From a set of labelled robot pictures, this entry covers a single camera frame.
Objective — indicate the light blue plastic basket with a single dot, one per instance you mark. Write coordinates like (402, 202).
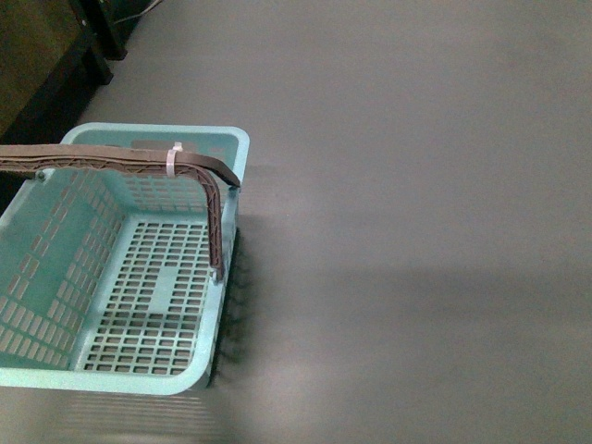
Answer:
(106, 283)

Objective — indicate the brown plastic basket handle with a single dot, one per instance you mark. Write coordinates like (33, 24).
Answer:
(137, 161)

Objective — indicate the white zip tie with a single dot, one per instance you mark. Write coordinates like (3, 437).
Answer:
(171, 159)

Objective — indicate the dark wooden furniture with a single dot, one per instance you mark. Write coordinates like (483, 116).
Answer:
(54, 56)

